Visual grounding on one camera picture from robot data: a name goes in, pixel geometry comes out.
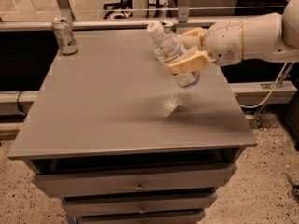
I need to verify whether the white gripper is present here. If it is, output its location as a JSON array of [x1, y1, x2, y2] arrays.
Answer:
[[167, 21, 243, 75]]

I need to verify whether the clear blue-labelled plastic bottle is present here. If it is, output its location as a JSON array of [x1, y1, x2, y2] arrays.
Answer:
[[147, 21, 200, 88]]

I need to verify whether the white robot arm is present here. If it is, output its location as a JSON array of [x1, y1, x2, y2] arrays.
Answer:
[[167, 0, 299, 75]]

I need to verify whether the dark green soda can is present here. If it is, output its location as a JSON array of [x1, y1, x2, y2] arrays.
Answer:
[[161, 21, 176, 32]]

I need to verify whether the black office chair base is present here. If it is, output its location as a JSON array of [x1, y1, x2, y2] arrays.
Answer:
[[97, 0, 163, 20]]

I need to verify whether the grey drawer cabinet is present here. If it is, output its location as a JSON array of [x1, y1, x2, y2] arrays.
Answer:
[[7, 26, 259, 224]]

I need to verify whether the top grey drawer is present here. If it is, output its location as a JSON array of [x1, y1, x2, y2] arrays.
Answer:
[[33, 163, 237, 197]]

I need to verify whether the grey drawer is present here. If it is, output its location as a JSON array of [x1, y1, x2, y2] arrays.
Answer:
[[33, 163, 237, 197], [62, 192, 217, 217], [78, 210, 205, 224]]

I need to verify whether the white green soda can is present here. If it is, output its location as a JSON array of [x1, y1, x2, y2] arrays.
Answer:
[[51, 17, 78, 55]]

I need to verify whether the dark tool on floor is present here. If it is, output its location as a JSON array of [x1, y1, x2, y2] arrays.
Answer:
[[286, 174, 299, 198]]

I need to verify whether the bottom grey drawer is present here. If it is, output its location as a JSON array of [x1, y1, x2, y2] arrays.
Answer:
[[78, 210, 205, 224]]

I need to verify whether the middle grey drawer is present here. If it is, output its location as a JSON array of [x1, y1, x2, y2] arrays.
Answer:
[[62, 192, 217, 217]]

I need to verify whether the white cable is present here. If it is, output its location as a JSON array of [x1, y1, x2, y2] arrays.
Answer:
[[238, 62, 291, 110]]

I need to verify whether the grey metal rail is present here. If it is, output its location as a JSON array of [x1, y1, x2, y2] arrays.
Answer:
[[0, 14, 277, 33]]

